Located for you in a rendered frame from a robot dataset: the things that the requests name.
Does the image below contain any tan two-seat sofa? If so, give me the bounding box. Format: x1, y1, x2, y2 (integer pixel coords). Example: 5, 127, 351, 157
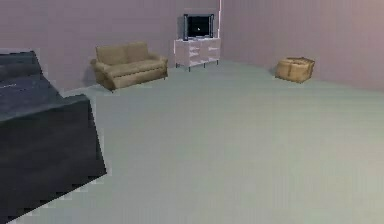
90, 41, 169, 92

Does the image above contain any dark grey sofa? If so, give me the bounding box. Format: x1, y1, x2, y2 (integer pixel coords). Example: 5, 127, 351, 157
0, 50, 108, 224

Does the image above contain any white television stand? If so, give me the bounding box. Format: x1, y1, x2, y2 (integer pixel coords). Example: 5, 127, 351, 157
173, 37, 222, 73

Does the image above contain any black television set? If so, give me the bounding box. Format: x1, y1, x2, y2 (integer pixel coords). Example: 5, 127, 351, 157
182, 13, 215, 42

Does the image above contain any brown cardboard box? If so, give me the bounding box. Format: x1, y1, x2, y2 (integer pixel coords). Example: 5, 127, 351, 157
274, 56, 316, 84

